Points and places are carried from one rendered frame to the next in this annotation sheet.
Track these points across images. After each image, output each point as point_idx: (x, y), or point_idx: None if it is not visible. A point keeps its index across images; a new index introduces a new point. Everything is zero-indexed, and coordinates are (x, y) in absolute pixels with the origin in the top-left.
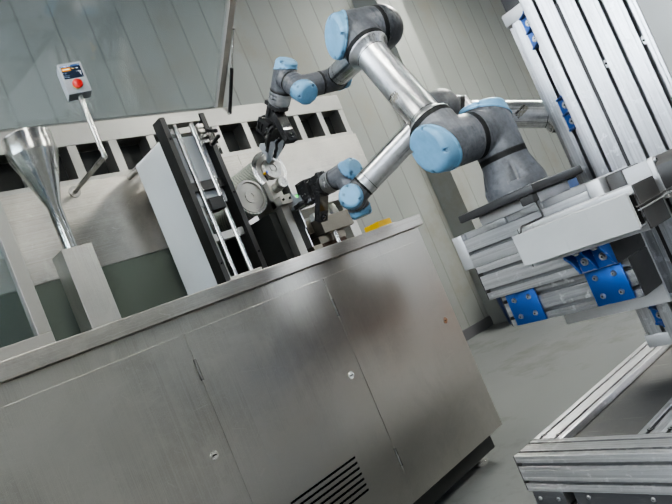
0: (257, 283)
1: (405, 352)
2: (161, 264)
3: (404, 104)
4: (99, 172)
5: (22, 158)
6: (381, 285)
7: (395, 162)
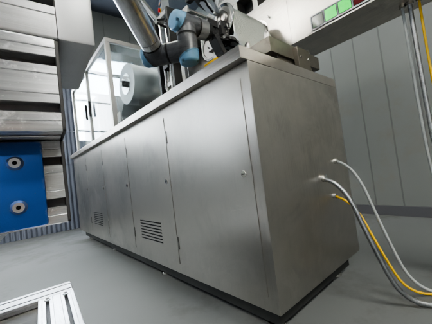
0: (135, 119)
1: (198, 184)
2: None
3: None
4: None
5: None
6: (194, 126)
7: (126, 22)
